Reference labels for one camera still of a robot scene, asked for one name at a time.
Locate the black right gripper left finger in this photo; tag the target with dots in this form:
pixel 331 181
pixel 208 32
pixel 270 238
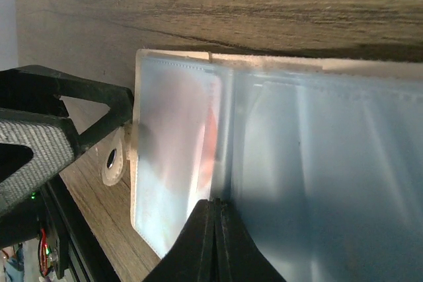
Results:
pixel 191 256

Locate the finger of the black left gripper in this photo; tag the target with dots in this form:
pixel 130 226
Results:
pixel 86 111
pixel 51 142

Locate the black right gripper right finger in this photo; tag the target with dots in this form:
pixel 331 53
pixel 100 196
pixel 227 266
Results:
pixel 237 257

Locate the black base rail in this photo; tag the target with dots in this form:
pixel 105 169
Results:
pixel 69 251

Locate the beige leather card holder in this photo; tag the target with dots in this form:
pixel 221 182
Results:
pixel 321 158

